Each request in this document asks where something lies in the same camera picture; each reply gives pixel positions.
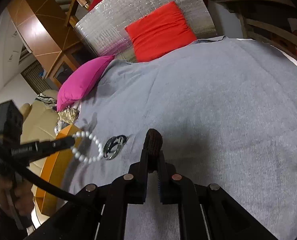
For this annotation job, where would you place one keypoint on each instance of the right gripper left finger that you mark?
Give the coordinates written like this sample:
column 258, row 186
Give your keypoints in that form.
column 142, row 166

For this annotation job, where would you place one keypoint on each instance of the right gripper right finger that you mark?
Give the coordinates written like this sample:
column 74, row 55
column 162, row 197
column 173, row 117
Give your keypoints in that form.
column 162, row 176

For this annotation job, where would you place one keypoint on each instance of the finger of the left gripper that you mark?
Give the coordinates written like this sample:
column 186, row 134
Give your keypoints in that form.
column 51, row 147

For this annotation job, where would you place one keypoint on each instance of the dark brown oval case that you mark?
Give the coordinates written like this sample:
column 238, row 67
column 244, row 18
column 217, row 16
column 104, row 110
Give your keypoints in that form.
column 152, row 145

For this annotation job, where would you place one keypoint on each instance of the left hand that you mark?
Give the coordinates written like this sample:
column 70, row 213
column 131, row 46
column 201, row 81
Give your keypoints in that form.
column 23, row 197

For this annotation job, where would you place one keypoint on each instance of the orange cardboard box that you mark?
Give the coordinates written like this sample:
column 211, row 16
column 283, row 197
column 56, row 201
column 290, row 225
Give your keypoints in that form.
column 52, row 170

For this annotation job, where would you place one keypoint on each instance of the beige leather sofa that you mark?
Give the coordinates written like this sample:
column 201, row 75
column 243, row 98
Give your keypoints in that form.
column 39, row 124

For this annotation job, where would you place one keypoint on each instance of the patterned cloth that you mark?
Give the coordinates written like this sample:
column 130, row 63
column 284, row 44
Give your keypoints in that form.
column 65, row 118

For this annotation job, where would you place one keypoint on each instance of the grey metal bangle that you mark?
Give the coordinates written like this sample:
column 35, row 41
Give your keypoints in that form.
column 114, row 146

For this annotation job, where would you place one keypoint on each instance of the pink pillow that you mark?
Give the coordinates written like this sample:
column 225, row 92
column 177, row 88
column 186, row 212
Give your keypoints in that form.
column 82, row 81

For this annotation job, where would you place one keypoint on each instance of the grey bed blanket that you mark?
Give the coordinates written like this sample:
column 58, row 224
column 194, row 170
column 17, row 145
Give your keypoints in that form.
column 227, row 111

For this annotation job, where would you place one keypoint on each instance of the silver foil headboard panel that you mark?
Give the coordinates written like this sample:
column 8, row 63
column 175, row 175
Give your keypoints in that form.
column 103, row 28

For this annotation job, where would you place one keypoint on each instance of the wooden cabinet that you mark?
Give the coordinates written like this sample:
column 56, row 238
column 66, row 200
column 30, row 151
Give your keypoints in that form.
column 53, row 41

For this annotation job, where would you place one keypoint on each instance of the red pillow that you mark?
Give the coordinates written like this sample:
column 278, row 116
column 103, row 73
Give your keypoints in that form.
column 160, row 32

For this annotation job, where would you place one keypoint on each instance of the wooden shelf unit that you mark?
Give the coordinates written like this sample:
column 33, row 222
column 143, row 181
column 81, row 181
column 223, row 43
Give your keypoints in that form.
column 270, row 21

